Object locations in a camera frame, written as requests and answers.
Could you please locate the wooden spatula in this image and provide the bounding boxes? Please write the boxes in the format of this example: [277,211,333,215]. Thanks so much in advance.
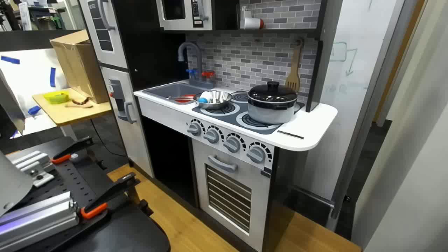
[285,39,303,91]

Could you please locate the red bowl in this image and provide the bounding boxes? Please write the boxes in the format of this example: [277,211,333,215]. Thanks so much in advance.
[174,95,195,103]

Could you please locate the white paper roll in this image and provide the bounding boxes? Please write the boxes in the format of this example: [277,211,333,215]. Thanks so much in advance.
[242,17,264,31]

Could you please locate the grey pot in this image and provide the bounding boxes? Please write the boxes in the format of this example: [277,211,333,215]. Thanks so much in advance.
[247,99,299,123]

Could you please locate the black pot lid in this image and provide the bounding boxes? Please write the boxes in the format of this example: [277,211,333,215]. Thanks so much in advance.
[247,81,296,105]

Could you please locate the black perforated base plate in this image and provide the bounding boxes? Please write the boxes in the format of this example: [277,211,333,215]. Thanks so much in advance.
[4,138,172,252]

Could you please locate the white blue-capped bottle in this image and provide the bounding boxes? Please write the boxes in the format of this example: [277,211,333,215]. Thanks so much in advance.
[197,96,208,105]

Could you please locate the black orange clamp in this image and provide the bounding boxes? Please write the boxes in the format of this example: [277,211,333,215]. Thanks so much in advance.
[79,172,139,220]
[51,136,93,165]

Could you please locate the toy kitchen stove unit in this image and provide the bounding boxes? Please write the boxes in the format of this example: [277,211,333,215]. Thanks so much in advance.
[135,81,337,252]

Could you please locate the toy microwave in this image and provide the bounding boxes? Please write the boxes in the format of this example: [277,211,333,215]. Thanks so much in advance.
[155,0,212,31]

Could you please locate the cardboard box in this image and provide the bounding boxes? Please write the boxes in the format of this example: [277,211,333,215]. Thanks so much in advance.
[50,29,107,103]

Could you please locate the aluminium extrusion rail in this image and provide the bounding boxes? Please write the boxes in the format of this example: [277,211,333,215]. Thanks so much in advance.
[0,192,79,252]

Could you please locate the toy refrigerator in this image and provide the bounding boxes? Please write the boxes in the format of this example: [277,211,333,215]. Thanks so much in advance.
[78,0,153,176]

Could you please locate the grey toy faucet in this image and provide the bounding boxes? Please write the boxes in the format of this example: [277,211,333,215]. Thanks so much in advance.
[177,42,215,88]

